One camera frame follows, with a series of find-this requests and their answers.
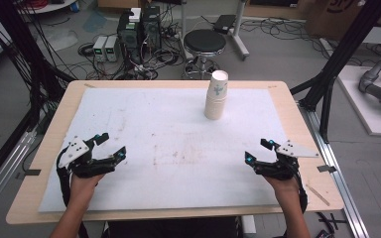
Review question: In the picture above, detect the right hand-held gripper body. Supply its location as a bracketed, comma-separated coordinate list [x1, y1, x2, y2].
[253, 140, 320, 181]

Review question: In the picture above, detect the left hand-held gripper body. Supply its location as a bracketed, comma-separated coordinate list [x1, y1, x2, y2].
[57, 136, 117, 179]

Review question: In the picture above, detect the stack of paper cups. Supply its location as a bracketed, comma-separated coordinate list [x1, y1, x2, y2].
[203, 69, 229, 121]

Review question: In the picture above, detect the person's left hand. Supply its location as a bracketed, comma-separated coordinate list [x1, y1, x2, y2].
[69, 173, 106, 200]

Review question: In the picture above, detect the person's right hand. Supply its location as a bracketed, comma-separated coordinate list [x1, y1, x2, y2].
[263, 176, 301, 197]

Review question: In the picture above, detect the black tape piece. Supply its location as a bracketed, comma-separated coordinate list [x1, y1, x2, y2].
[15, 169, 42, 179]
[317, 164, 338, 174]

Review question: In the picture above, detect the light wooden table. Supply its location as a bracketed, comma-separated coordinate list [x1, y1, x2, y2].
[5, 79, 345, 226]

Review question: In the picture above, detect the white foam mat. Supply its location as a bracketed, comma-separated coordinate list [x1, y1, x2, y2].
[38, 86, 312, 213]

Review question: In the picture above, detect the thin wooden stick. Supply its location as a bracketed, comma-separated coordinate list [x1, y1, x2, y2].
[305, 183, 331, 207]

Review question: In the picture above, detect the white floor board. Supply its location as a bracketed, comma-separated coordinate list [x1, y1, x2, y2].
[336, 64, 381, 138]

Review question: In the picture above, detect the grey power supply unit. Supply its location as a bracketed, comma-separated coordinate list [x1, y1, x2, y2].
[104, 35, 120, 63]
[92, 36, 109, 63]

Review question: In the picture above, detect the person's dark clothing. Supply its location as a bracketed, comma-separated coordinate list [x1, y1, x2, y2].
[106, 215, 245, 238]

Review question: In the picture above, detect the black computer tower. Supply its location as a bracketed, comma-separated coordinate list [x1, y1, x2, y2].
[141, 5, 163, 52]
[116, 11, 144, 64]

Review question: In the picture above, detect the white metal stand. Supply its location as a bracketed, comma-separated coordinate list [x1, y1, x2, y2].
[230, 0, 251, 61]

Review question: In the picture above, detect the black round stool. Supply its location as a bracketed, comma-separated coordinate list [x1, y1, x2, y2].
[182, 28, 228, 80]

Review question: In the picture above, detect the flat black device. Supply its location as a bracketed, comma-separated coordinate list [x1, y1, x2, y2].
[212, 14, 238, 35]

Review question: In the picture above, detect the small white box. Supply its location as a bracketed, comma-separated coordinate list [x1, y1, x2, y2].
[128, 7, 143, 24]

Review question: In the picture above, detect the brown cardboard box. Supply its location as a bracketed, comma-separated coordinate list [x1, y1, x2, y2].
[305, 0, 366, 42]

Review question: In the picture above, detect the white round table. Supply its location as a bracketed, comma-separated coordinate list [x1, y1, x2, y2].
[17, 0, 77, 15]

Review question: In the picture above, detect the aluminium floor rail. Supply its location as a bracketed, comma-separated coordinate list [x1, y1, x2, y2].
[0, 129, 38, 221]
[298, 101, 372, 238]

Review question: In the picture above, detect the black floor bracket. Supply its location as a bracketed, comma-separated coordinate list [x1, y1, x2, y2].
[315, 211, 347, 238]

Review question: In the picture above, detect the tangle of floor cables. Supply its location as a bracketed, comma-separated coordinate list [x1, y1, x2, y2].
[76, 9, 192, 81]

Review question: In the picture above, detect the black metal frame post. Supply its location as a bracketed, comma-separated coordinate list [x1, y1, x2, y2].
[290, 0, 381, 144]
[0, 0, 75, 196]

